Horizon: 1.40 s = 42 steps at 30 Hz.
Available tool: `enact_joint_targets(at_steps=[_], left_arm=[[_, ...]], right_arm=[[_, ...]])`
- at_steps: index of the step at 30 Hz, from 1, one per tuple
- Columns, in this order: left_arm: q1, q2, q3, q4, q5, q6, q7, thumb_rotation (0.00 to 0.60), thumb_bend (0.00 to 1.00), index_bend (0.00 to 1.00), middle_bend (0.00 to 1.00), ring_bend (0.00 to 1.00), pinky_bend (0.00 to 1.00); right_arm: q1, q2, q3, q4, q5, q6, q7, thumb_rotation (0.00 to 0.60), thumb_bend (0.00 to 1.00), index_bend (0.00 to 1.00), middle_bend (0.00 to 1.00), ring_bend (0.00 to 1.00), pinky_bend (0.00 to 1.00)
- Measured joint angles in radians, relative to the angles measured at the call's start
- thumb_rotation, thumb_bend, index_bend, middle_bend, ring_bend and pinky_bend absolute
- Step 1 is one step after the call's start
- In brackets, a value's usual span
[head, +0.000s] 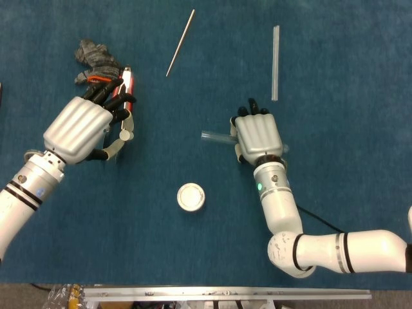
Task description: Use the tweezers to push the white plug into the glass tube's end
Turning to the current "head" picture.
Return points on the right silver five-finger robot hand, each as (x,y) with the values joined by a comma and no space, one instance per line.
(257,135)

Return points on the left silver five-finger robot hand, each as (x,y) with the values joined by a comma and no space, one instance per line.
(77,128)

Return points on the wide clear glass test tube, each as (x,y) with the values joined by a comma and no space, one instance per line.
(215,136)

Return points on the small white cap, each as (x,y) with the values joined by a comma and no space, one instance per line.
(126,135)

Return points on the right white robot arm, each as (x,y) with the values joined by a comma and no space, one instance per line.
(280,206)

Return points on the clear glass rod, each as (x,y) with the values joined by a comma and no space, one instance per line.
(275,64)

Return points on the grey knit work glove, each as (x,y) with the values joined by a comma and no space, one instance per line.
(93,54)

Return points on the white round lid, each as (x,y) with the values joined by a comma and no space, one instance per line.
(190,196)

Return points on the thin pale stirring rod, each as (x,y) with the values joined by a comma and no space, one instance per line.
(180,42)

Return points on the blue carpet table cover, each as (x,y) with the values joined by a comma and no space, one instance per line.
(128,244)

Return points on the crinkled clear plastic bag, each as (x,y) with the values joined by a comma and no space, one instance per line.
(61,296)

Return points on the aluminium frame rail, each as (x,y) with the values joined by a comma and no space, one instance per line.
(225,293)

